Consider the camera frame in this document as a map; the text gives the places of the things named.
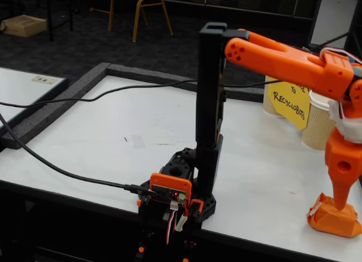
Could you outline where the black metal table frame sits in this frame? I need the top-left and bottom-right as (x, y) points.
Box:
(45, 0), (75, 42)

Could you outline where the brown cardboard box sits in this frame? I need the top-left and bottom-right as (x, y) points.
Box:
(0, 14), (48, 38)

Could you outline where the orange controller board holder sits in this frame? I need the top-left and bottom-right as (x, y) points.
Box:
(149, 173), (193, 204)

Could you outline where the white tape wrap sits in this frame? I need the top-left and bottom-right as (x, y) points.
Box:
(327, 99), (362, 146)

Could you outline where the yellow handwritten welcome sign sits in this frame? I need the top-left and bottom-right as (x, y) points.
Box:
(267, 76), (311, 130)

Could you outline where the dark grey foam border strip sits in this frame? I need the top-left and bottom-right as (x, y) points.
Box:
(225, 83), (265, 104)
(105, 63), (200, 93)
(1, 62), (111, 150)

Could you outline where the orange paper-wrapped rubbish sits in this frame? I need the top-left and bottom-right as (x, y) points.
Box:
(307, 192), (362, 238)

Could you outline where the paper cup with green tag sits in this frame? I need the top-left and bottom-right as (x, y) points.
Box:
(262, 75), (286, 118)

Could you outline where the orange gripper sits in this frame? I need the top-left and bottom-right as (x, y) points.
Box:
(324, 127), (362, 212)

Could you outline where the white standing board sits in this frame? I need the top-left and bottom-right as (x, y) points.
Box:
(308, 0), (360, 48)

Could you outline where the thick black USB cable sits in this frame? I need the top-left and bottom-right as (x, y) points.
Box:
(0, 112), (150, 197)

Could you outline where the black robot base with clamp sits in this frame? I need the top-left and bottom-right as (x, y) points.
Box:
(135, 178), (218, 262)

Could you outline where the small paper label sticker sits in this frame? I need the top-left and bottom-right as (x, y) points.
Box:
(31, 75), (58, 85)

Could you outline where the servo wire bundle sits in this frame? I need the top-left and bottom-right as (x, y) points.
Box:
(165, 201), (189, 245)

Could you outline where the paper cup with orange tag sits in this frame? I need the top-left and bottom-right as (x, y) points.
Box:
(301, 89), (338, 152)

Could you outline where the whiteboard with black frame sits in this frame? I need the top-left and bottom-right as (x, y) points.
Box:
(0, 66), (70, 136)

